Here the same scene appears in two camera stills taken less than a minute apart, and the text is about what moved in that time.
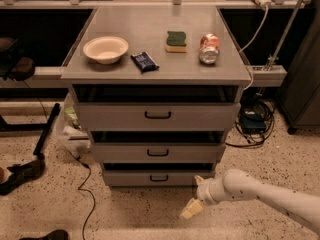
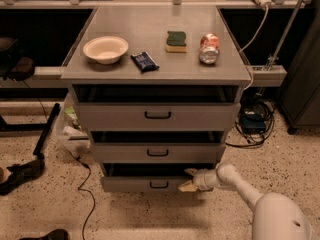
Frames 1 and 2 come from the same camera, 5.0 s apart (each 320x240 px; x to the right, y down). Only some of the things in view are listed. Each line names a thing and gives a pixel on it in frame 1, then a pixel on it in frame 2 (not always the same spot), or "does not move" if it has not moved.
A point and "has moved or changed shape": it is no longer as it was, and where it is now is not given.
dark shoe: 21,173 does not move
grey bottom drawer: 154,174 has moved or changed shape
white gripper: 203,193 → 201,179
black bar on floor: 54,113 does not move
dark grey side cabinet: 299,94 does not move
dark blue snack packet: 144,62 does not move
